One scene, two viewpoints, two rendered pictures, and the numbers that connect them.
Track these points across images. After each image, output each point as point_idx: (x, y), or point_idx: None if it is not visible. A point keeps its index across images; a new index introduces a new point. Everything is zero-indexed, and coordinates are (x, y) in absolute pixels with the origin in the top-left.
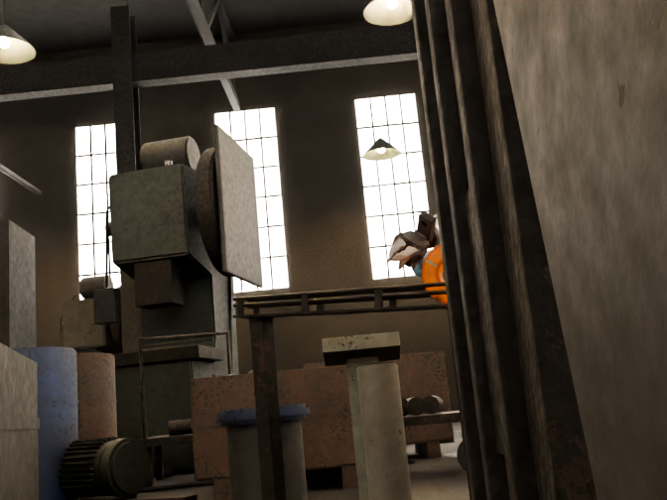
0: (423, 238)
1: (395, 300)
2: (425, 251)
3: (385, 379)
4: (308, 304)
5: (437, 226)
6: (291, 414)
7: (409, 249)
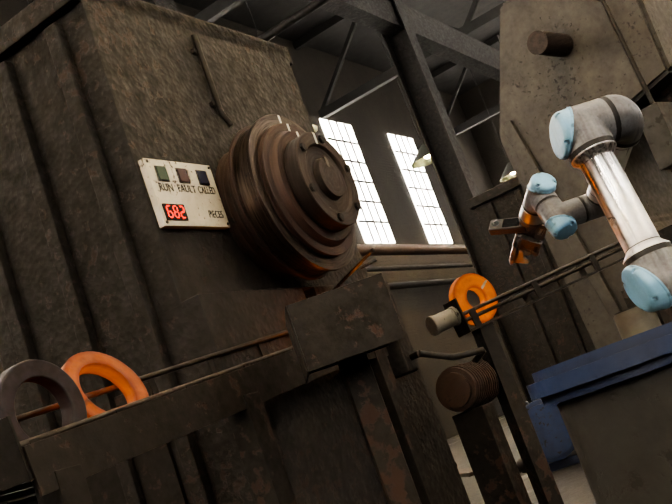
0: (515, 234)
1: (534, 290)
2: (515, 248)
3: (618, 330)
4: (579, 271)
5: (519, 214)
6: None
7: (511, 251)
